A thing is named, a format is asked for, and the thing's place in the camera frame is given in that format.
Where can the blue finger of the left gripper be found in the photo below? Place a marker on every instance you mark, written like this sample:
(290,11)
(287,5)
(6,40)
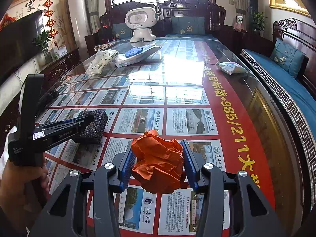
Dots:
(83,121)
(69,121)

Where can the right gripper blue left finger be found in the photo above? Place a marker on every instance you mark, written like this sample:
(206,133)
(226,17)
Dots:
(124,170)

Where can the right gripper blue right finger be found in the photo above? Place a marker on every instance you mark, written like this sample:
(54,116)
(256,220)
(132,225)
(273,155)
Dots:
(192,168)

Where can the red paper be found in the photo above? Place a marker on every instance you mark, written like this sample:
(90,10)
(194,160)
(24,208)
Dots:
(160,163)

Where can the person left hand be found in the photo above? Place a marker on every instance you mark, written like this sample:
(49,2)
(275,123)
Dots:
(13,198)

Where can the white tissue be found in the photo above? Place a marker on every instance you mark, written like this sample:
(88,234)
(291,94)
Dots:
(4,156)

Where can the black remote on table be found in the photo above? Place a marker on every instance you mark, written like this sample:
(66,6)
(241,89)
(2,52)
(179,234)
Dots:
(45,101)

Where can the dark wooden tv cabinet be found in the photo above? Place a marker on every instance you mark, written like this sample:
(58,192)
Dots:
(35,88)

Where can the white printed plastic bag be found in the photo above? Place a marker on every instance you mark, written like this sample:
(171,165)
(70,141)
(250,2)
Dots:
(103,60)

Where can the green plant in vase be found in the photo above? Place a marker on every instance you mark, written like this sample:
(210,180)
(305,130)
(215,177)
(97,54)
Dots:
(41,40)

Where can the white blue plastic package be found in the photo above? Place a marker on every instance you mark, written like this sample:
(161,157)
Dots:
(135,55)

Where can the black television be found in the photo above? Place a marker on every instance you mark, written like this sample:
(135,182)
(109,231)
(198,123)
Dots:
(17,45)

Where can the red chinese knot ornament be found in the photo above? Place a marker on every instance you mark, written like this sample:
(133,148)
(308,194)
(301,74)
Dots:
(51,22)

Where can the white floor air conditioner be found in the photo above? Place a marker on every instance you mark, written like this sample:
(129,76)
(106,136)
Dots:
(79,25)

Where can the dark wooden armchair left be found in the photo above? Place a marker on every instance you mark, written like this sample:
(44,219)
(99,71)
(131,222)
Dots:
(113,26)

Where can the dark wooden armchair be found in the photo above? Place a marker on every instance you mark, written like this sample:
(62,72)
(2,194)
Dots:
(189,17)
(113,26)

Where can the small white packet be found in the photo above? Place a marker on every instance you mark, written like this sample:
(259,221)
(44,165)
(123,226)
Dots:
(231,68)

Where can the white toy robot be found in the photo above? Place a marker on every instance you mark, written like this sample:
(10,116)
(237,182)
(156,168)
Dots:
(141,20)

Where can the left window curtain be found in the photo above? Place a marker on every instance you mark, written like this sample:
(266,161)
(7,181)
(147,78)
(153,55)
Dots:
(92,8)

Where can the blue cushioned wooden sofa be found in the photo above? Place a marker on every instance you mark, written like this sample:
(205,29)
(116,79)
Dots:
(295,93)

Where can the blue pillow far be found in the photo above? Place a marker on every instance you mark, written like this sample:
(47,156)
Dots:
(287,57)

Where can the dark wooden armchair right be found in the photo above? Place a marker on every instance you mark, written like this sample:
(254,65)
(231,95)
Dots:
(189,17)

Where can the potted green plant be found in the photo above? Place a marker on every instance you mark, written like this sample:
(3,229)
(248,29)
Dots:
(258,23)

